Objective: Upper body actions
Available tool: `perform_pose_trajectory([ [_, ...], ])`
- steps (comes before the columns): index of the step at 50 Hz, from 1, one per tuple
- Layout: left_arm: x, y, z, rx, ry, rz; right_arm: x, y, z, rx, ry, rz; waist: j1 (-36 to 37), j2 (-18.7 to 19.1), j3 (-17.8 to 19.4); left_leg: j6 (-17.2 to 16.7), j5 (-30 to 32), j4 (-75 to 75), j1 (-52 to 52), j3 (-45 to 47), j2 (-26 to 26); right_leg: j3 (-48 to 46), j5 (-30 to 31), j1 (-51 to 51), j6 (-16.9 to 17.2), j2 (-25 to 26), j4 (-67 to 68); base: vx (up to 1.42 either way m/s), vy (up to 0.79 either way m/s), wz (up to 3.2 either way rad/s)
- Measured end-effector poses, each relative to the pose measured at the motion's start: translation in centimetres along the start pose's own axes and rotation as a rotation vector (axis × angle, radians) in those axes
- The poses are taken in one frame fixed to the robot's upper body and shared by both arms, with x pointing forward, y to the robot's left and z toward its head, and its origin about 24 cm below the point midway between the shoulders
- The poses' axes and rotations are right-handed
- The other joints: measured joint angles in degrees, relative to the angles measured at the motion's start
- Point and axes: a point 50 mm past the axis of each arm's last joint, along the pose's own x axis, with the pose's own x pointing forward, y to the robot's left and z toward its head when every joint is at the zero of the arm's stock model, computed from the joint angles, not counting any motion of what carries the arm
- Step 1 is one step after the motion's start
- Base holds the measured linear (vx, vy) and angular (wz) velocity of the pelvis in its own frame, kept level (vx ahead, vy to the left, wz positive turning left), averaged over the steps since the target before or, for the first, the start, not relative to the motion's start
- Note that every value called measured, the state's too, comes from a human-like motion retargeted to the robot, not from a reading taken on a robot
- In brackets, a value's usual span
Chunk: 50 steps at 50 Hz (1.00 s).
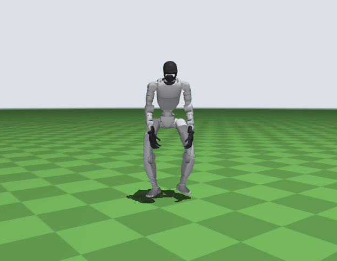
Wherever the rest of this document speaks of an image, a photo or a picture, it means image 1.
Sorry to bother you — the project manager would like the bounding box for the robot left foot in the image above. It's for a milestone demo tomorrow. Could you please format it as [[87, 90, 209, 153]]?
[[176, 184, 192, 195]]

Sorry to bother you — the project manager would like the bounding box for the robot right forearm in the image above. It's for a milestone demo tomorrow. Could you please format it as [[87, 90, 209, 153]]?
[[145, 105, 154, 132]]

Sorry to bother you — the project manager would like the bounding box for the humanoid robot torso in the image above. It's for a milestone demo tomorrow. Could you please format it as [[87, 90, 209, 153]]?
[[157, 77, 182, 128]]

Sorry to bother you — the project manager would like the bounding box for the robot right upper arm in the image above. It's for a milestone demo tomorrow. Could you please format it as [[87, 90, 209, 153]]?
[[146, 81, 158, 113]]

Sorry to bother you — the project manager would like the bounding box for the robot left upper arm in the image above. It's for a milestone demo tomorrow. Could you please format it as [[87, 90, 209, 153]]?
[[180, 81, 192, 112]]

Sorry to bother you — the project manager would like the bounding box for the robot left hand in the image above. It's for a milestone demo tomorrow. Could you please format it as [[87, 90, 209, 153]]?
[[184, 126, 194, 148]]

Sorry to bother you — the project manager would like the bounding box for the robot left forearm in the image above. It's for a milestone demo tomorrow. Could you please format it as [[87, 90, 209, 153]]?
[[186, 104, 195, 131]]

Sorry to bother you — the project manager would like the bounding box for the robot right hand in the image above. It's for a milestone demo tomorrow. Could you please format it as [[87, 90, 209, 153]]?
[[148, 126, 161, 149]]

